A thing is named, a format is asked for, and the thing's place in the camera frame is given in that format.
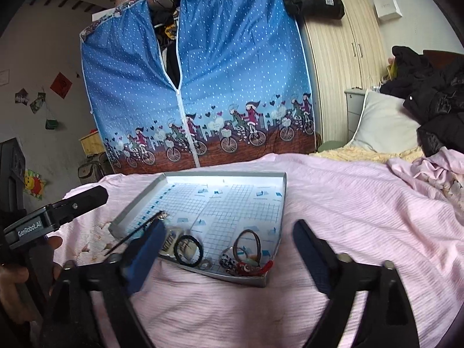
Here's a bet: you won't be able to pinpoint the dark wooden hair stick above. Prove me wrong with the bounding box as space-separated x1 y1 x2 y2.
105 211 169 256

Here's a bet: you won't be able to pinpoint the black braided hair tie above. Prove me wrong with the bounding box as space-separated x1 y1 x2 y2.
173 234 205 267

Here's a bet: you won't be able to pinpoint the red string bracelet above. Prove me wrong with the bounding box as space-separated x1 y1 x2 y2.
235 259 275 278

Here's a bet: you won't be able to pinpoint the person's left hand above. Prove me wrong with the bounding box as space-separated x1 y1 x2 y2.
0 235 65 325

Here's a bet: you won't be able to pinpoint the yellow wooden crate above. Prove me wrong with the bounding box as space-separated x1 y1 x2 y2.
79 130 105 157

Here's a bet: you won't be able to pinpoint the pink floral bed sheet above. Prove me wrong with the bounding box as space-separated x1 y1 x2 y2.
49 146 464 348

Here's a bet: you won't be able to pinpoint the grey shallow tray box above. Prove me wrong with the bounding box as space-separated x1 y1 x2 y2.
109 171 286 287

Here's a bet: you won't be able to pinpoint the yellow knitted blanket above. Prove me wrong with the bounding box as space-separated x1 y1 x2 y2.
311 145 424 164

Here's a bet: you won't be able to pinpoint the blue polka dot fabric wardrobe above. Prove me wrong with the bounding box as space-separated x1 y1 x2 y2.
81 0 316 174

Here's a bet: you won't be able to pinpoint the white pillow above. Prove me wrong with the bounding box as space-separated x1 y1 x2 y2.
348 90 420 153

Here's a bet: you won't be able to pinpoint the grey bedside drawer cabinet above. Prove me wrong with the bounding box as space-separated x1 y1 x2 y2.
345 88 366 142

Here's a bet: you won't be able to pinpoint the black puffer jacket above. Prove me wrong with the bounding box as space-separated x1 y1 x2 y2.
380 46 463 156

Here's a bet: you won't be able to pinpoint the dark wooden headboard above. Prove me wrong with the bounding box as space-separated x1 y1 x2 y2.
423 50 463 69

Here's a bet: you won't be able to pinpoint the beige wooden wardrobe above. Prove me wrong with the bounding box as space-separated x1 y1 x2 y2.
297 0 386 143

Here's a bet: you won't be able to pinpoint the white paper gift bag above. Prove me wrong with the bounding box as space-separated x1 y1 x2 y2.
374 0 403 21

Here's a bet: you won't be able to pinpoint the yellow cartoon wall sticker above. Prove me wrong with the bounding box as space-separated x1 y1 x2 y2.
24 170 46 200

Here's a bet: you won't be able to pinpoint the green hanging wall pouch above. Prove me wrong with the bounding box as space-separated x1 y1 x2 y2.
45 110 59 131

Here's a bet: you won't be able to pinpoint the wall photo cards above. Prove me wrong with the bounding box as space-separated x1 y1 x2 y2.
14 87 47 115

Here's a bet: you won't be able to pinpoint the red paper wall decoration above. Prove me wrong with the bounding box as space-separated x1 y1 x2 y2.
50 72 72 99

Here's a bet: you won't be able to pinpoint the brown hair tie with charm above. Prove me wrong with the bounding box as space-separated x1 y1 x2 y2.
231 228 263 266

